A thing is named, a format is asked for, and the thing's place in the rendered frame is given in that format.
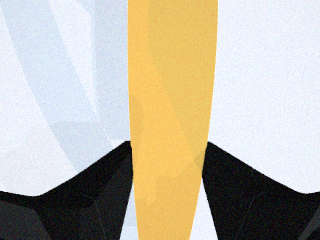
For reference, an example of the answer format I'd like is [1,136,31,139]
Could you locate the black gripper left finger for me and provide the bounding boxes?
[0,140,133,240]

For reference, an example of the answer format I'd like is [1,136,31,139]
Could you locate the yellow bar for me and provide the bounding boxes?
[127,0,219,240]

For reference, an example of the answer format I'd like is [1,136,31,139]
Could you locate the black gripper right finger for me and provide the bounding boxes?
[201,141,320,240]

